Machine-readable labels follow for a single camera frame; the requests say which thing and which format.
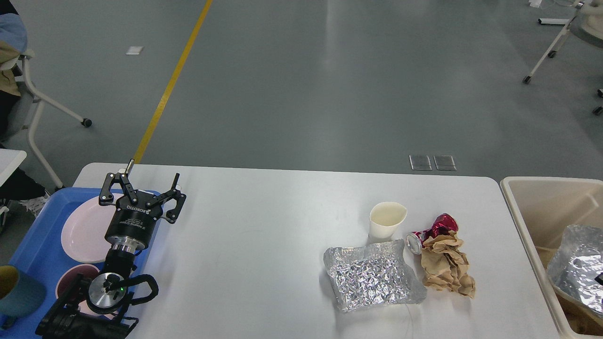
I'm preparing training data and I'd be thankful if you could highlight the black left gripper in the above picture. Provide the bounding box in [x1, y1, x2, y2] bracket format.
[98, 159, 187, 252]

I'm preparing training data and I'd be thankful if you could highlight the foil container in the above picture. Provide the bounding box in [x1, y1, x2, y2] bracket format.
[546, 225, 603, 318]

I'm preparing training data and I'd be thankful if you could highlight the brown paper bag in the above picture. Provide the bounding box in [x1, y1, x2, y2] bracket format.
[536, 246, 603, 336]

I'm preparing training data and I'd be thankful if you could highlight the pink plate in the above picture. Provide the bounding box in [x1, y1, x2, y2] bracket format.
[61, 198, 116, 264]

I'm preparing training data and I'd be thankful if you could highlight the pink mug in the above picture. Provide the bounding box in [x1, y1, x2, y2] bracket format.
[55, 264, 114, 321]

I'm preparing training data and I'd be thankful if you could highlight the cream paper cup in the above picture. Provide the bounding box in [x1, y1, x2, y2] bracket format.
[368, 202, 408, 239]

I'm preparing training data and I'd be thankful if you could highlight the aluminium foil tray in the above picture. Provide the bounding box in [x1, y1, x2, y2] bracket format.
[323, 240, 427, 313]

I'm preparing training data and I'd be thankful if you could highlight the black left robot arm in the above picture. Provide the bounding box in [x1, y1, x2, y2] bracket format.
[36, 160, 187, 339]

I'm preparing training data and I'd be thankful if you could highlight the beige plastic bin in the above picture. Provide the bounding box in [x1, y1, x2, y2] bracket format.
[500, 177, 603, 339]

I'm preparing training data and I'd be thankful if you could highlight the blue plastic tray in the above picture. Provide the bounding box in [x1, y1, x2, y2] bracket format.
[0, 188, 165, 339]

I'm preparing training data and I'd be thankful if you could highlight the seated person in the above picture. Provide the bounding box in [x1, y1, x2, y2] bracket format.
[0, 0, 50, 217]

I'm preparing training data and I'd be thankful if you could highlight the white side table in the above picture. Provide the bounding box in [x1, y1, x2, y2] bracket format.
[0, 148, 27, 186]

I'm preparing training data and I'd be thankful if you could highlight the white chair left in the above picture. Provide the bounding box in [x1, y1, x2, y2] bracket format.
[1, 48, 92, 191]

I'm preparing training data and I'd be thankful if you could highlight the white chair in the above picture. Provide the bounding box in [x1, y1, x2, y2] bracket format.
[1, 48, 92, 191]
[522, 0, 603, 116]

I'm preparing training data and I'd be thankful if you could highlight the teal mug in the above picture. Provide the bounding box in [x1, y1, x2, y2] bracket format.
[0, 265, 47, 331]

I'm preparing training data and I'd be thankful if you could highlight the crumpled brown paper ball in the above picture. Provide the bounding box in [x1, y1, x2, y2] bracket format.
[421, 231, 476, 298]

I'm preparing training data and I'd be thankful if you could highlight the crushed red can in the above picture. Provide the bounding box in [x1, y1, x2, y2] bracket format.
[405, 214, 459, 255]

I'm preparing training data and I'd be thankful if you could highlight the floor socket plate right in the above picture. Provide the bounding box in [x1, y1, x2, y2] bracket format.
[433, 156, 458, 171]

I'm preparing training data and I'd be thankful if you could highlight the floor socket plate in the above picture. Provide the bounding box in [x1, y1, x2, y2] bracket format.
[409, 155, 433, 171]
[433, 156, 458, 171]

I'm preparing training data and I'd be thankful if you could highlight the floor socket plate left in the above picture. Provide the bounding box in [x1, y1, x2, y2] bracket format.
[409, 155, 433, 171]

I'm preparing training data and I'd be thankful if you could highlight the white chair right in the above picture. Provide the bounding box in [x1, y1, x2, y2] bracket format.
[522, 0, 603, 116]

